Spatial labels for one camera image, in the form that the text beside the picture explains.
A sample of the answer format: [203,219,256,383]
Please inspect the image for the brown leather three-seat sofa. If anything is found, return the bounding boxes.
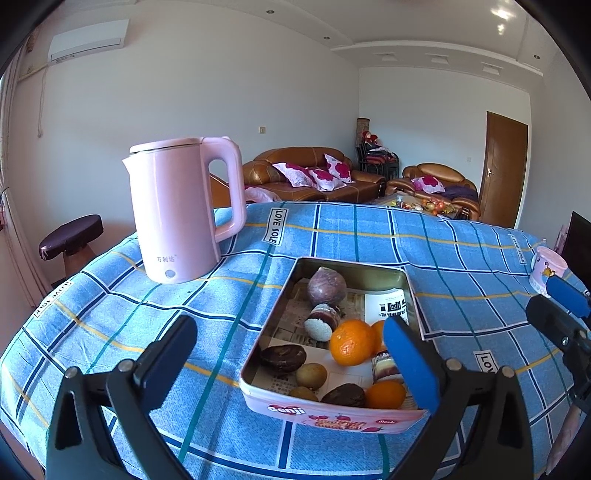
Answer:
[242,147,386,204]

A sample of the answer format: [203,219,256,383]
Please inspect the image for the blue plaid tablecloth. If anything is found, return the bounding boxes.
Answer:
[0,200,591,480]

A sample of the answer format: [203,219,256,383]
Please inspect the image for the purple blanket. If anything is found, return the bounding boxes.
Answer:
[443,182,480,201]

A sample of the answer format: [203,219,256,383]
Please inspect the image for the pink electric kettle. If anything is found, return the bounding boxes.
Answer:
[122,136,247,283]

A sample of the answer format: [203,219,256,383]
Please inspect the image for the wooden coffee table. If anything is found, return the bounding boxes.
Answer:
[372,193,467,217]

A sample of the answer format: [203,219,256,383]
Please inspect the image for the brown leather armchair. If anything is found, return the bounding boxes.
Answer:
[385,162,482,221]

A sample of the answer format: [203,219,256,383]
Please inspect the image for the dark padded stool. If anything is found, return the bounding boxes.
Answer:
[38,215,103,280]

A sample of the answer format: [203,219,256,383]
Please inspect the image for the floral cloth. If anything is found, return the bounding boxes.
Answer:
[244,186,282,204]

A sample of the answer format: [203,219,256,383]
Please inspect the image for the small orange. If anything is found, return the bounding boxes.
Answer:
[370,320,389,354]
[365,380,407,411]

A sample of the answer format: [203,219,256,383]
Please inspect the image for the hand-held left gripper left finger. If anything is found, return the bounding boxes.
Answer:
[45,315,198,480]

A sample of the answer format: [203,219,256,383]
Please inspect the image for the brown wooden door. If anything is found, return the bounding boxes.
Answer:
[479,111,528,227]

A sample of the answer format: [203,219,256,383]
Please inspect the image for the large orange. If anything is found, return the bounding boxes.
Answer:
[329,319,377,367]

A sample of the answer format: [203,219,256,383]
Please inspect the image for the printed paper liner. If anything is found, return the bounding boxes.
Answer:
[263,277,409,402]

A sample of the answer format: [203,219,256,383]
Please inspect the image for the pink metal tin box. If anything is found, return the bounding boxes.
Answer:
[240,257,428,435]

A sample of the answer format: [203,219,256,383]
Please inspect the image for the pink cartoon bucket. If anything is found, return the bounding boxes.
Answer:
[529,246,568,292]

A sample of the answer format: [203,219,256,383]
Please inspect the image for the person's right forearm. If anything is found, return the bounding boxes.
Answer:
[547,406,591,478]

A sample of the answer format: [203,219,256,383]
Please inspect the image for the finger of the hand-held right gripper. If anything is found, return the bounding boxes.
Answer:
[525,294,591,352]
[546,275,591,320]

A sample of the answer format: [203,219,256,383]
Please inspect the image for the black flat television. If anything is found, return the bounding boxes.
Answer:
[561,211,591,278]

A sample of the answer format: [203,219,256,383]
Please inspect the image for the white floral pillow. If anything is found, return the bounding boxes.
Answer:
[412,174,446,193]
[271,161,317,188]
[308,167,347,191]
[324,154,354,183]

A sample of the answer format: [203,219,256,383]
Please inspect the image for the pile of assorted snacks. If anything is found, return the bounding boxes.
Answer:
[390,196,458,215]

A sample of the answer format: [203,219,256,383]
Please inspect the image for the chocolate-coated round cake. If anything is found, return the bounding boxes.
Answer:
[321,383,367,408]
[259,344,307,373]

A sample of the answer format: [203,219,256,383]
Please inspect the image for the light curtain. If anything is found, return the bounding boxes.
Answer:
[0,51,31,305]

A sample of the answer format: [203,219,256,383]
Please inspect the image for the stacked black chairs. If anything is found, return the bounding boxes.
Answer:
[358,138,400,178]

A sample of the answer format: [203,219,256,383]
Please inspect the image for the purple round fruit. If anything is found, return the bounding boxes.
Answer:
[307,267,346,306]

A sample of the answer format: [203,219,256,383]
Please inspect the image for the brown leather recliner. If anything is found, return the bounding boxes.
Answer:
[209,173,252,208]

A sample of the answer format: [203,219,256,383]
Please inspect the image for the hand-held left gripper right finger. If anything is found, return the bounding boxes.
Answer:
[382,315,548,480]

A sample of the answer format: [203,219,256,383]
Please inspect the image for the white wall air conditioner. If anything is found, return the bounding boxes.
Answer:
[48,19,127,62]

